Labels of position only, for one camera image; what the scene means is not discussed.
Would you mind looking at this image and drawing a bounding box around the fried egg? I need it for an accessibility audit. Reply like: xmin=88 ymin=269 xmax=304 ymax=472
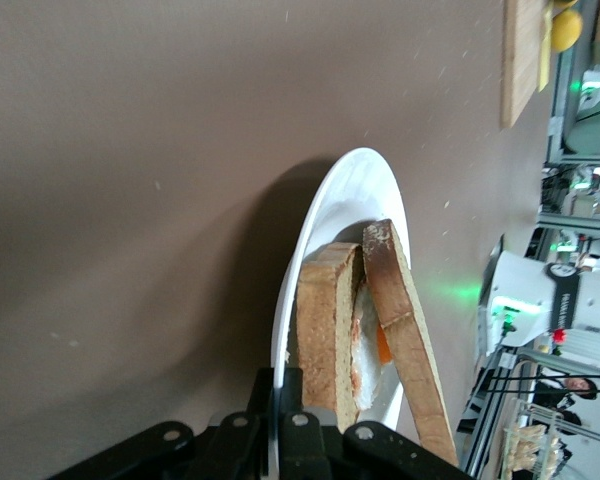
xmin=349 ymin=284 xmax=394 ymax=412

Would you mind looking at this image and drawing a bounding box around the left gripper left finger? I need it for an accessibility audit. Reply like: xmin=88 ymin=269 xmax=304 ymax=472
xmin=49 ymin=368 xmax=274 ymax=480

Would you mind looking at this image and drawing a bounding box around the person in dark clothes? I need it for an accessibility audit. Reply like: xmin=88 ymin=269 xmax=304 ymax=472
xmin=532 ymin=374 xmax=600 ymax=426

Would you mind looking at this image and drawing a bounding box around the white round plate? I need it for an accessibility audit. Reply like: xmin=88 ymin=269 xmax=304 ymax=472
xmin=270 ymin=146 xmax=412 ymax=446

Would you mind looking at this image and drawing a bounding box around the yellow lemon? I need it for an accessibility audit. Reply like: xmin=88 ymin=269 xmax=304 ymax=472
xmin=549 ymin=7 xmax=584 ymax=54

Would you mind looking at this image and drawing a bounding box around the clear box with toy bread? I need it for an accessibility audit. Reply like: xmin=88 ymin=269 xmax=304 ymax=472
xmin=502 ymin=399 xmax=574 ymax=480

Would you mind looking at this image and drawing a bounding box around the brown bread slice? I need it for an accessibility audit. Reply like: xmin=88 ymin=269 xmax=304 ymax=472
xmin=362 ymin=218 xmax=460 ymax=469
xmin=295 ymin=242 xmax=366 ymax=434

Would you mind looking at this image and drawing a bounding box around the wooden cutting board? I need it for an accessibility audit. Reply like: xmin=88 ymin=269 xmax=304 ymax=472
xmin=499 ymin=0 xmax=553 ymax=130

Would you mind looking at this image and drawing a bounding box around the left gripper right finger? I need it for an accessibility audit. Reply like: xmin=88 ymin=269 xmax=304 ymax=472
xmin=278 ymin=368 xmax=474 ymax=480

